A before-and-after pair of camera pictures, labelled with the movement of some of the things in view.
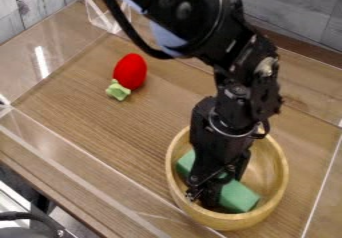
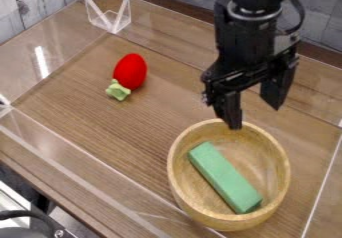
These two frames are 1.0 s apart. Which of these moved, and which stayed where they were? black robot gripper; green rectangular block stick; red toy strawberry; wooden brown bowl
Moved: black robot gripper; green rectangular block stick
Stayed: red toy strawberry; wooden brown bowl
